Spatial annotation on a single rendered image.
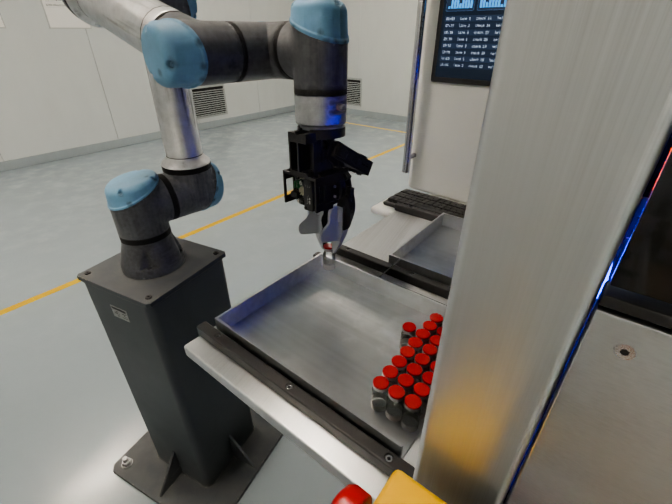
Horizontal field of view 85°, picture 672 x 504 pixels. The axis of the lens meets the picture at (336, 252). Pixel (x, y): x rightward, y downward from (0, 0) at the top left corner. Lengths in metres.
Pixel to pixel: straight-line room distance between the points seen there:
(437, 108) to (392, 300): 0.78
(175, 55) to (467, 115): 0.94
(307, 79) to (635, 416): 0.47
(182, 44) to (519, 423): 0.50
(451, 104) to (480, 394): 1.12
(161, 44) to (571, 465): 0.53
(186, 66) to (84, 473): 1.46
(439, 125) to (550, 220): 1.15
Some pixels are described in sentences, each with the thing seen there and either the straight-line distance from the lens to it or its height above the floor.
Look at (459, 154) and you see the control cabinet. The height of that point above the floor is 0.96.
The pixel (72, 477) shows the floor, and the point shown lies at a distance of 1.73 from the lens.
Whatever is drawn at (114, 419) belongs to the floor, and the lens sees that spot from 1.81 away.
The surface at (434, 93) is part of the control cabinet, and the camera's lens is 1.32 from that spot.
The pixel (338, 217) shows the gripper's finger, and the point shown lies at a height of 1.05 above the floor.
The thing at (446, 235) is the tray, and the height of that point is 0.88.
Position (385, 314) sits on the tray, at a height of 0.88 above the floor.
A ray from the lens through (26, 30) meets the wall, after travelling 5.47.
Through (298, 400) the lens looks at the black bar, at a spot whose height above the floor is 0.90.
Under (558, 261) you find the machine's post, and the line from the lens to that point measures 0.19.
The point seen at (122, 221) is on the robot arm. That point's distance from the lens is 0.97.
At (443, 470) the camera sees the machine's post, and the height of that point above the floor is 1.03.
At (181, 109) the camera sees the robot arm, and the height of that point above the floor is 1.16.
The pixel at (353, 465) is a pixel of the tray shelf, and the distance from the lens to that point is 0.49.
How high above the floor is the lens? 1.31
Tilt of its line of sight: 31 degrees down
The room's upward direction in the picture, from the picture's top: straight up
